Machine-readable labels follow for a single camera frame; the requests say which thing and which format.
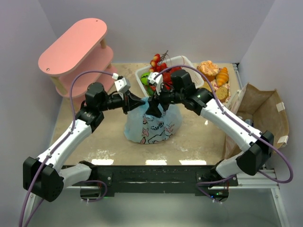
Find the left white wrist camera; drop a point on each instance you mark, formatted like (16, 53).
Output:
(121, 83)

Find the toy croissant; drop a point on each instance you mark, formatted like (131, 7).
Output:
(222, 77)

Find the white plastic basket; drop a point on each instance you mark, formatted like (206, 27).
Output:
(178, 60)

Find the blue plastic bag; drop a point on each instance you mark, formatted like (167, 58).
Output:
(147, 129)

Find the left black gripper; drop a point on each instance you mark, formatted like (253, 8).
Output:
(126, 102)

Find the brown jute grocery bag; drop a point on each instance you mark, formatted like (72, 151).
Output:
(265, 108)

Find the green toy watermelon ball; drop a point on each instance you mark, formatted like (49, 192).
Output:
(144, 78)

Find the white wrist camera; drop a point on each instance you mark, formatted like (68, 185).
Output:
(121, 83)
(155, 79)

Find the black base frame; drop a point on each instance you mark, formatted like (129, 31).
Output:
(111, 180)

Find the dark green toy vegetable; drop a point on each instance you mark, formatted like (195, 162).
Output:
(150, 90)

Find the floral serving tray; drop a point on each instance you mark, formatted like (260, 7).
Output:
(215, 87)

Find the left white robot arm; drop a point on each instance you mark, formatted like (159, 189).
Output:
(44, 176)

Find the red cherry sprig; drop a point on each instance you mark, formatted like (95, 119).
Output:
(157, 64)

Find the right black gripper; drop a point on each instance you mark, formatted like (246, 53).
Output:
(158, 101)

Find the red toy lobster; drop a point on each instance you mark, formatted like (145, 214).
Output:
(166, 78)

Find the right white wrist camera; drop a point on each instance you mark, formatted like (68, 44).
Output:
(155, 79)

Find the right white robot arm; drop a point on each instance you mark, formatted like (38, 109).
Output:
(256, 146)

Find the pink three-tier shelf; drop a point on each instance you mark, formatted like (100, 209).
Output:
(79, 57)

